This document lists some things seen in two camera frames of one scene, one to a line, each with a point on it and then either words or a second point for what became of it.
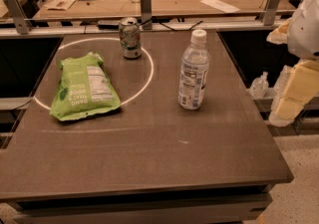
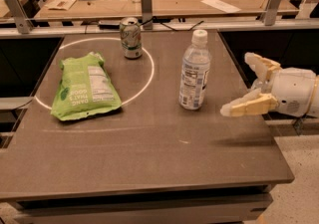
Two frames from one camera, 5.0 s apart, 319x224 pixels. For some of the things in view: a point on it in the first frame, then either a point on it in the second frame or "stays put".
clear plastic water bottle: (195, 63) stays put
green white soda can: (130, 38) stays put
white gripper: (305, 32) → (294, 91)
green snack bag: (84, 86) stays put
